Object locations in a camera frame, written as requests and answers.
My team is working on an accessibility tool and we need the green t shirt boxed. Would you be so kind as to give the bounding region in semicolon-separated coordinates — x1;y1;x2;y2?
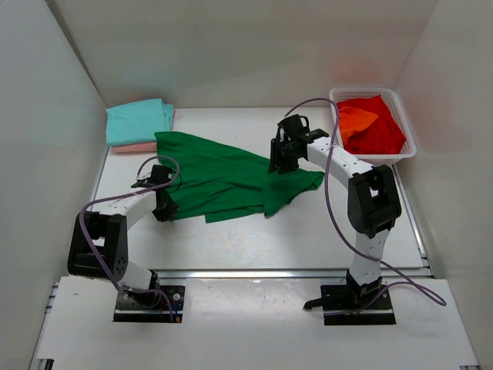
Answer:
155;131;324;223

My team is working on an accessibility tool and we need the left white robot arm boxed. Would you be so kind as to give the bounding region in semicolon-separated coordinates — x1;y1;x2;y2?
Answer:
67;164;182;307

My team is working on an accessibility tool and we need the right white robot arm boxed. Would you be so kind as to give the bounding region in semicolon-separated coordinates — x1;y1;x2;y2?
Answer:
269;114;401;310

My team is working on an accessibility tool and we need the orange t shirt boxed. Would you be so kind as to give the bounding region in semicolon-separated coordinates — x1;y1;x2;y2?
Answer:
339;106;379;143

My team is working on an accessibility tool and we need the folded pink t shirt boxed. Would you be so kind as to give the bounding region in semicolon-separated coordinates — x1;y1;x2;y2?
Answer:
111;141;157;155

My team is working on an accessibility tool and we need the white plastic basket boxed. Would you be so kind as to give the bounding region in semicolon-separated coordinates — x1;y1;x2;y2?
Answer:
329;87;416;166

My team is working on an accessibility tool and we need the red t shirt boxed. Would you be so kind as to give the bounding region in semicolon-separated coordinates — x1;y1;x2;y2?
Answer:
337;95;406;155

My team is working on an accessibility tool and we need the folded teal t shirt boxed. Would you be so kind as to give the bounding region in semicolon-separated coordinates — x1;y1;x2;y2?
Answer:
106;99;175;147

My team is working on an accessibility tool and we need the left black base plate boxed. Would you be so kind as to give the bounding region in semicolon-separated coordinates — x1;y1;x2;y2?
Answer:
112;284;186;324

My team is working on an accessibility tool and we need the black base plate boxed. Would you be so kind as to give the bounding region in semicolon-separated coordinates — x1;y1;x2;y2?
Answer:
303;284;397;326
112;284;186;324

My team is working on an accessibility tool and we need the aluminium table rail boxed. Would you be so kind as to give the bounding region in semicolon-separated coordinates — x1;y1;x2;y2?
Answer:
153;265;434;281

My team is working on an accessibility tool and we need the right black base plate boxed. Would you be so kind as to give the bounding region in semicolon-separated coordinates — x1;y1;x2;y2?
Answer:
303;284;397;326

